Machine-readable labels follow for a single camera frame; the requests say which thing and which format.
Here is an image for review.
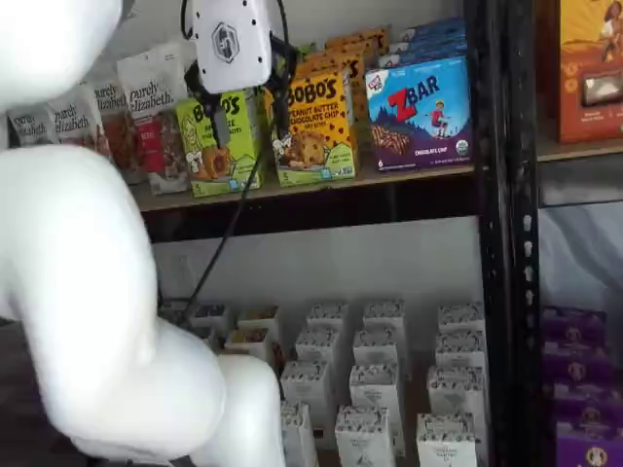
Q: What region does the black cable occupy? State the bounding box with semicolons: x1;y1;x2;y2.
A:
179;0;293;322

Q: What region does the granola box blue label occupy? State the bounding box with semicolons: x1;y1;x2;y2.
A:
190;302;231;337

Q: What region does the white patterned box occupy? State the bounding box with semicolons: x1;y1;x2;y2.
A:
279;401;320;467
352;329;401;371
437;302;487;340
306;302;349;341
334;405;396;467
426;365;488;419
416;412;479;467
295;329;341;374
434;332;488;374
280;360;333;414
362;299;407;340
348;363;399;414

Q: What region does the black metal shelf rack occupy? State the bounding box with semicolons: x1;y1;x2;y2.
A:
537;158;623;208
138;0;541;467

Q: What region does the white plastic sheet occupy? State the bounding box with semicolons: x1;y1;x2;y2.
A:
538;202;623;317

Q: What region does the blue Zbar box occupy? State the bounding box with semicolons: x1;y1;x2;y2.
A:
378;39;469;69
401;17;467;40
388;29;468;53
364;55;474;173

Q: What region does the large orange box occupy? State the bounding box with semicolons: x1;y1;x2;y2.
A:
558;0;623;145

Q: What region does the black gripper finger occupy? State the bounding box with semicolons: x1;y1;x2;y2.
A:
184;61;232;148
266;36;301;143

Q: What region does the granola bag red label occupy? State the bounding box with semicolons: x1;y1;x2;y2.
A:
116;41;191;196

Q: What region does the white granola bag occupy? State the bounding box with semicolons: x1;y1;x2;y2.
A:
7;104;62;148
48;90;112;160

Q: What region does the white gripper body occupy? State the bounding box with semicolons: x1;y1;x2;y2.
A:
187;0;274;94

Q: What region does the white small cartons group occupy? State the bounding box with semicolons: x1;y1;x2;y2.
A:
311;369;439;467

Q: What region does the granola box yellow label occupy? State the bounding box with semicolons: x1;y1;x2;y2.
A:
237;305;282;341
223;327;273;366

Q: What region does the purple snack box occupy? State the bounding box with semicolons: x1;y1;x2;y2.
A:
542;340;613;385
554;420;623;467
542;305;608;344
549;381;623;425

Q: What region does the yellow Bobo's peanut butter box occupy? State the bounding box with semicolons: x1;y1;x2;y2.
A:
291;54;369;130
323;26;391;67
306;41;380;93
265;71;357;189

